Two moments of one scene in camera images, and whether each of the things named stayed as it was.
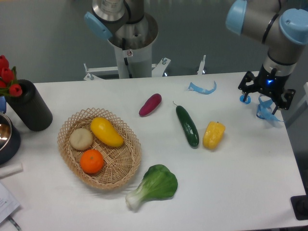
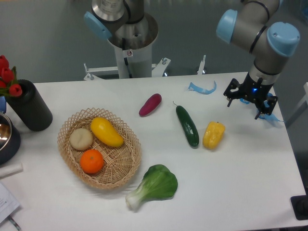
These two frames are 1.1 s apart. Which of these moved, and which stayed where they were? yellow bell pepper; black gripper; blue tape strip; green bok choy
Moved: black gripper
Stayed: blue tape strip; yellow bell pepper; green bok choy
